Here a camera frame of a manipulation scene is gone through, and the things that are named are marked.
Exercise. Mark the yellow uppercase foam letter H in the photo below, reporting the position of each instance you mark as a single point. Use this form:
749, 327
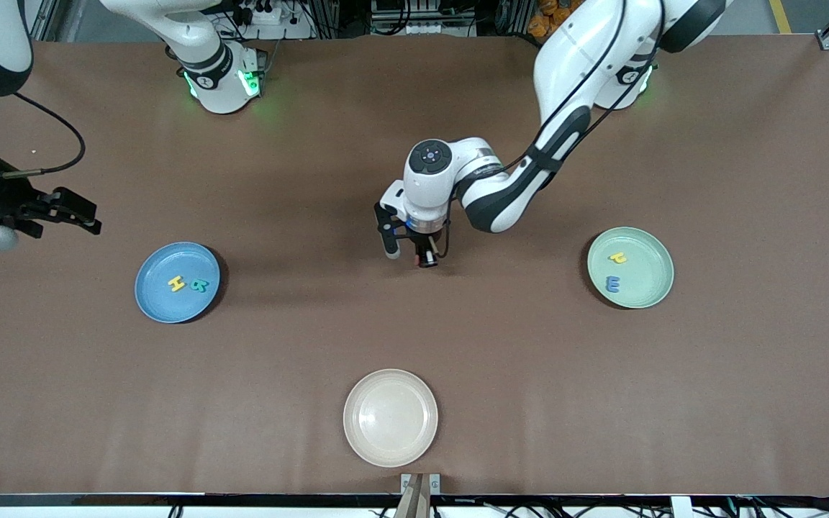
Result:
177, 284

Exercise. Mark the green plate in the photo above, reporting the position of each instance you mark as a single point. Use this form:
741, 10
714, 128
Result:
645, 277

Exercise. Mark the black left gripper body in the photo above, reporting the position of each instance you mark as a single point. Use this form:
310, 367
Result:
425, 245

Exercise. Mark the white power strip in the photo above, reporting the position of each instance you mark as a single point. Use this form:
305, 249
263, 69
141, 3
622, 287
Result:
270, 14

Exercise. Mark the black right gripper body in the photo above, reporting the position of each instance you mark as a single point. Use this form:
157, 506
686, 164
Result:
6, 201

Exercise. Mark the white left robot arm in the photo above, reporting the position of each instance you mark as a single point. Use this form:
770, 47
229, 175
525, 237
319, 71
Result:
429, 194

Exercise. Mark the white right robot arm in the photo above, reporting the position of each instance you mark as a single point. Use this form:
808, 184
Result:
216, 79

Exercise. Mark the orange bags pile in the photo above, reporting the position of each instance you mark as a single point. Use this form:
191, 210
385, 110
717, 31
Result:
545, 14

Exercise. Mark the blue plate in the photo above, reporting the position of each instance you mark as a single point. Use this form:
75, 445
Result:
170, 306

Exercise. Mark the blue foam letter m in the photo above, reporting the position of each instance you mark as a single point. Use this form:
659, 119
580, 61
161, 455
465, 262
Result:
614, 284

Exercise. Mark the metal mounting bracket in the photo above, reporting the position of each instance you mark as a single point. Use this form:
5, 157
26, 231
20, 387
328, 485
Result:
435, 482

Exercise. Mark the yellow lowercase foam letter h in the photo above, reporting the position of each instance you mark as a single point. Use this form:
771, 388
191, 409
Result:
617, 257

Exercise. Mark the beige camera mount post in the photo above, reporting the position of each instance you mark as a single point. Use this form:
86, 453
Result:
414, 503

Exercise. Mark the cream plate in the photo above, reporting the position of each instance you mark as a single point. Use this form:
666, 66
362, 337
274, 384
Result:
391, 418

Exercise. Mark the teal foam letter R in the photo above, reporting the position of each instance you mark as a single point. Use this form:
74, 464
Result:
199, 285

